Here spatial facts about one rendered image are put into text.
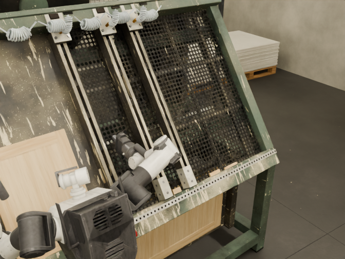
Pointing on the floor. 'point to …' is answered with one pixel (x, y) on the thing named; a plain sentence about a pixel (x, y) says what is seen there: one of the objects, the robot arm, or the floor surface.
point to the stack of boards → (255, 53)
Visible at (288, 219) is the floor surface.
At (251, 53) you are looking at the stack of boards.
